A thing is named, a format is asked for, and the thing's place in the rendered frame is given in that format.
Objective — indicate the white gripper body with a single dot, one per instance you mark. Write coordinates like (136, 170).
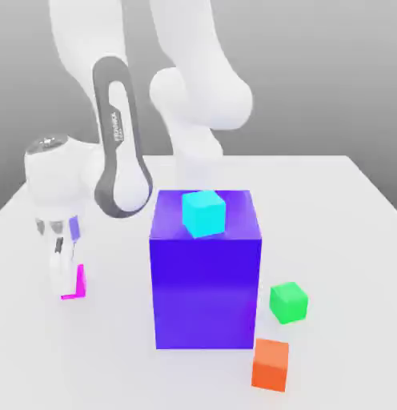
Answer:
(59, 272)

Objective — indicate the small magenta cube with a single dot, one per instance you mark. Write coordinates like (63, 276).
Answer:
(80, 282)

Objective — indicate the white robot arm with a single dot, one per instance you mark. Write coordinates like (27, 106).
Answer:
(198, 96)

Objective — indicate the small cyan cube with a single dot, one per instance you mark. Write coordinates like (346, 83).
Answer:
(203, 213)

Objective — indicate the small orange cube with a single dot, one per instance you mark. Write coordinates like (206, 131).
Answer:
(270, 365)

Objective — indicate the small green cube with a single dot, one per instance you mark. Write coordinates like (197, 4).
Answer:
(288, 302)

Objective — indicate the large blue box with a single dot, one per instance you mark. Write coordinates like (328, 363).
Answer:
(205, 288)

